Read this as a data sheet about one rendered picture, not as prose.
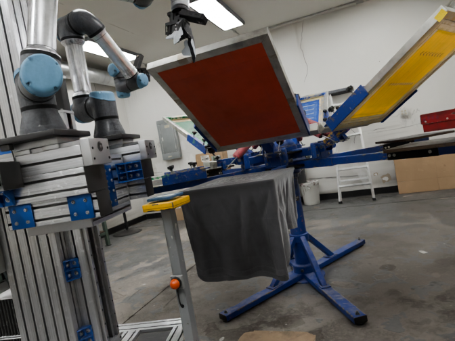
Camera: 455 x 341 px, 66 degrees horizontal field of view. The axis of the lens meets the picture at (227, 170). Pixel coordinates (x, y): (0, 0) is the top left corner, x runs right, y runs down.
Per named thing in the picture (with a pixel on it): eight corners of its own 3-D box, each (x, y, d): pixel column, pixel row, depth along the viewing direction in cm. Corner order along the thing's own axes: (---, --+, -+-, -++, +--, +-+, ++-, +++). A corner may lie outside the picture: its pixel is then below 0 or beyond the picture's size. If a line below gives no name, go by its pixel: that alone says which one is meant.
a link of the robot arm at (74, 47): (88, 120, 169) (66, 7, 166) (70, 125, 177) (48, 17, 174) (107, 119, 179) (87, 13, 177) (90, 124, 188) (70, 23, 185)
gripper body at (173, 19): (175, 45, 142) (174, 19, 145) (193, 39, 139) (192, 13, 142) (164, 36, 136) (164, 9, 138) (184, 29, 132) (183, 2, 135)
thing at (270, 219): (290, 282, 142) (272, 178, 140) (193, 284, 159) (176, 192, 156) (291, 279, 145) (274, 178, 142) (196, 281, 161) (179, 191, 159)
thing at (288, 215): (290, 278, 144) (273, 178, 142) (282, 279, 145) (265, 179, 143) (307, 244, 187) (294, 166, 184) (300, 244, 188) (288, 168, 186)
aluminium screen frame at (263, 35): (267, 33, 138) (267, 26, 140) (145, 70, 160) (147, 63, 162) (308, 134, 202) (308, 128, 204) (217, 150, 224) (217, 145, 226)
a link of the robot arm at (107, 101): (104, 115, 163) (98, 86, 162) (86, 120, 170) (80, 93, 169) (124, 115, 173) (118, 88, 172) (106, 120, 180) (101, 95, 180)
